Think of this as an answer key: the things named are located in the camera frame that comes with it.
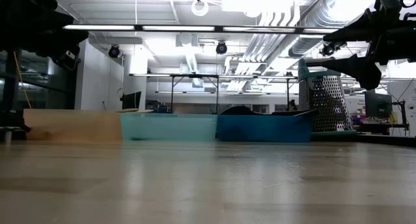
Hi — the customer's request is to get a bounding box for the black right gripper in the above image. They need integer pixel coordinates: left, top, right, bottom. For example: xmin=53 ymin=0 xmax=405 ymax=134
xmin=320 ymin=0 xmax=416 ymax=91

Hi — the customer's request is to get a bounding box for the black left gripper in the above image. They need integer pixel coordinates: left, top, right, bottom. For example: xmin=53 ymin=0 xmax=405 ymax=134
xmin=35 ymin=8 xmax=89 ymax=71

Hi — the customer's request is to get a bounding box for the black computer monitor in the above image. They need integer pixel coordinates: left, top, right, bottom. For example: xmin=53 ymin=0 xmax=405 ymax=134
xmin=122 ymin=91 xmax=142 ymax=111
xmin=364 ymin=91 xmax=393 ymax=119

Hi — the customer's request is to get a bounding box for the black background desk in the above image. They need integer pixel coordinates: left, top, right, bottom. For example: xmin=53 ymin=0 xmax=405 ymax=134
xmin=356 ymin=122 xmax=411 ymax=136

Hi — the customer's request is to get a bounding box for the orange plastic bin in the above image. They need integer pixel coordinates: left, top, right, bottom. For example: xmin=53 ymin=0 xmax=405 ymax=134
xmin=22 ymin=108 xmax=123 ymax=141

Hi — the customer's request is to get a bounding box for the blue plastic bin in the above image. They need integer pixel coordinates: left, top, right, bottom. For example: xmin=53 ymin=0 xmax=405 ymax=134
xmin=216 ymin=114 xmax=313 ymax=143

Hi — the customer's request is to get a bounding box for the mint green plastic bin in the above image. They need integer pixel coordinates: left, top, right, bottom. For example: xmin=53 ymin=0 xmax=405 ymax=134
xmin=120 ymin=112 xmax=218 ymax=142

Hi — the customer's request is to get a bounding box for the black overhead light beam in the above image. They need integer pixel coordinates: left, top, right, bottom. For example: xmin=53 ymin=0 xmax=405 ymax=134
xmin=63 ymin=23 xmax=342 ymax=33

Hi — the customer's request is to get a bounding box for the black ceiling camera cluster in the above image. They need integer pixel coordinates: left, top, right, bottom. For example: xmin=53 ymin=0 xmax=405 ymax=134
xmin=320 ymin=41 xmax=348 ymax=58

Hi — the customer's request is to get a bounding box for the silver ventilation duct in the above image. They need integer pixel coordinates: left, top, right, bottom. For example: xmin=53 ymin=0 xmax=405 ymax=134
xmin=287 ymin=0 xmax=345 ymax=58

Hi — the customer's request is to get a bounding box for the metal box grater teal handle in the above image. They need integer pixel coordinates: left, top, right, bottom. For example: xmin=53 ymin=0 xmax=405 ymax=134
xmin=297 ymin=58 xmax=358 ymax=142

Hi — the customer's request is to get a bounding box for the yellow hanging cable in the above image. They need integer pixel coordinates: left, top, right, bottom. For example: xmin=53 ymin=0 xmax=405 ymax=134
xmin=12 ymin=50 xmax=33 ymax=110

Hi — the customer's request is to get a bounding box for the white ring light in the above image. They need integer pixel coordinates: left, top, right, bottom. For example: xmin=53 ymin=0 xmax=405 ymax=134
xmin=190 ymin=0 xmax=210 ymax=18

